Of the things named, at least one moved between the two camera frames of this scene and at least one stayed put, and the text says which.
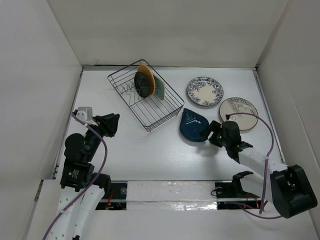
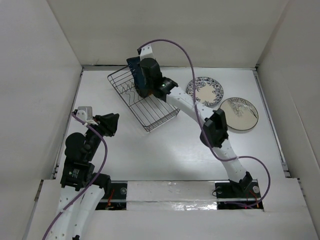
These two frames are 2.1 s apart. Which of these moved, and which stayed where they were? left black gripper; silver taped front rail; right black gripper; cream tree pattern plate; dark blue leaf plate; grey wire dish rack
Moved: right black gripper; dark blue leaf plate
Stayed: grey wire dish rack; cream tree pattern plate; silver taped front rail; left black gripper
